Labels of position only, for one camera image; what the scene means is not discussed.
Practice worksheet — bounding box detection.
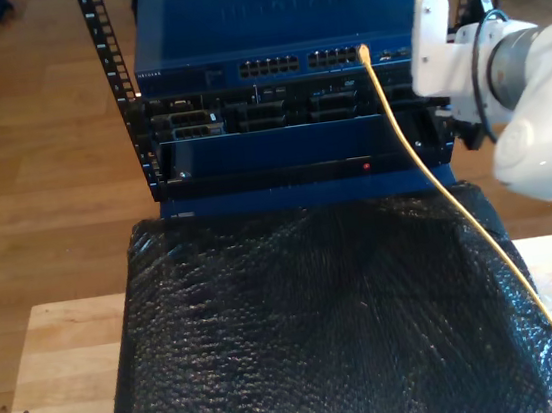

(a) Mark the black bubble wrap mat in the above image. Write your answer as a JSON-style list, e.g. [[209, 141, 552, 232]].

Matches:
[[79, 168, 552, 413]]

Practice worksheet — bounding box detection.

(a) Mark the black rack server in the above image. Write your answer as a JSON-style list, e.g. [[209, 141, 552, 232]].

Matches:
[[141, 60, 451, 147]]

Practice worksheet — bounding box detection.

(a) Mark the black rack drawer tray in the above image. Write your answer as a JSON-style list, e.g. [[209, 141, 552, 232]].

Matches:
[[154, 104, 456, 202]]

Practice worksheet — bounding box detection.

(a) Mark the black perforated rack frame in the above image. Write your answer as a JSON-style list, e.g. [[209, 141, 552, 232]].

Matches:
[[74, 0, 518, 212]]

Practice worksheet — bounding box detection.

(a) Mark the yellow network cable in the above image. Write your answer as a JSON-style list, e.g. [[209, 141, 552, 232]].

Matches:
[[358, 21, 552, 413]]

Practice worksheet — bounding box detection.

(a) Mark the blue network switch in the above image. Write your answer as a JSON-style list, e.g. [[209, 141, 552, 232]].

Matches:
[[124, 0, 434, 102]]

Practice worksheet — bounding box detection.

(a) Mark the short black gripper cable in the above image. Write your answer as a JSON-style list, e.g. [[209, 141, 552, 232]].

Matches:
[[462, 8, 525, 146]]

